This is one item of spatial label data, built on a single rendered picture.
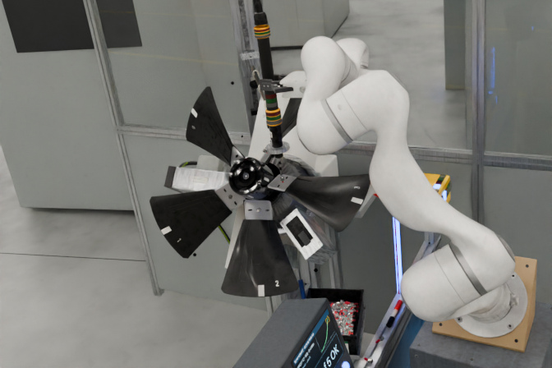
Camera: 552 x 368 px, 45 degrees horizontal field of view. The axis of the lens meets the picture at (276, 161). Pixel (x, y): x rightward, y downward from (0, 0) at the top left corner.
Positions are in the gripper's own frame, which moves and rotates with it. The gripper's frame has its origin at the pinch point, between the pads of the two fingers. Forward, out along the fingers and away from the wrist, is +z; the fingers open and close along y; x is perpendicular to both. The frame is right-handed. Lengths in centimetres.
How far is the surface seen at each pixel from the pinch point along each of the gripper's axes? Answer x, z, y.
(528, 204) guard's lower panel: -68, -62, 70
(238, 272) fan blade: -51, 6, -22
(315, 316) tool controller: -24, -39, -64
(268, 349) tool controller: -26, -34, -74
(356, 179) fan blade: -31.4, -21.1, 6.5
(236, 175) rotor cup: -28.1, 12.4, -5.3
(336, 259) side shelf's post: -95, 9, 53
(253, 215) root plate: -39.5, 6.8, -8.3
